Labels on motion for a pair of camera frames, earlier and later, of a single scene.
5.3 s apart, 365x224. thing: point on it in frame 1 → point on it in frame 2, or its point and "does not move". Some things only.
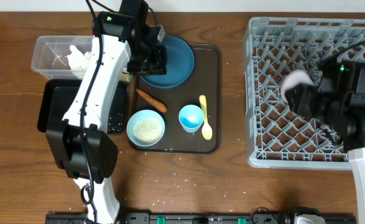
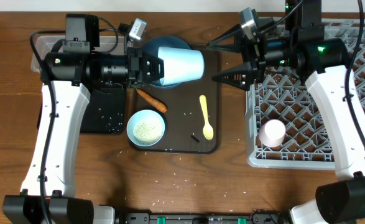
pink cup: [293, 78] → [272, 133]
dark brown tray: [205, 79] does not move
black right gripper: [300, 104] → [254, 66]
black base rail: [250, 217] does not move
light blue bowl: [145, 127] does not move
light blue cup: [191, 117] → [181, 65]
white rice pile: [147, 131] does not move
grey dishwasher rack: [278, 137] does not move
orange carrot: [156, 104] does not move
